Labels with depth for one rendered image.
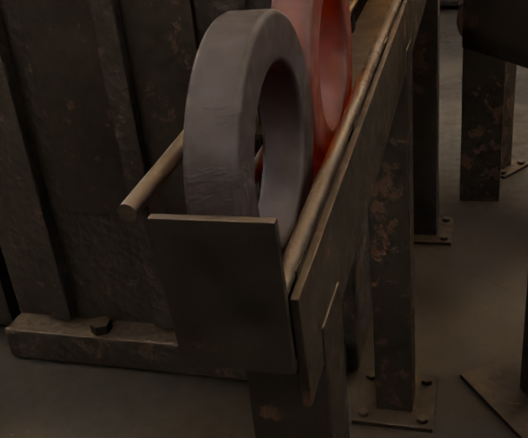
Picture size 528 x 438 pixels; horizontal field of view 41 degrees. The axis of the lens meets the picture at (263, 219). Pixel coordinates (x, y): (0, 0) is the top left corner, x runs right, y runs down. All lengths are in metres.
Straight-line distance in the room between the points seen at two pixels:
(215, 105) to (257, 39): 0.05
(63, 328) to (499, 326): 0.85
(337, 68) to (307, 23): 0.15
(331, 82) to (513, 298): 0.95
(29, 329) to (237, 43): 1.15
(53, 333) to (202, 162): 1.10
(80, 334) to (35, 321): 0.12
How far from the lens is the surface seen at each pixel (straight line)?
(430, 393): 1.28
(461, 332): 1.44
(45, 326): 1.49
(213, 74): 0.40
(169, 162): 0.45
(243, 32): 0.41
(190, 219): 0.39
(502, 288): 1.58
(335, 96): 0.68
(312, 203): 0.48
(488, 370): 1.34
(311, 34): 0.55
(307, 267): 0.43
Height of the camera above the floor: 0.84
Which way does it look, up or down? 26 degrees down
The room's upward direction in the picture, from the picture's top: 7 degrees counter-clockwise
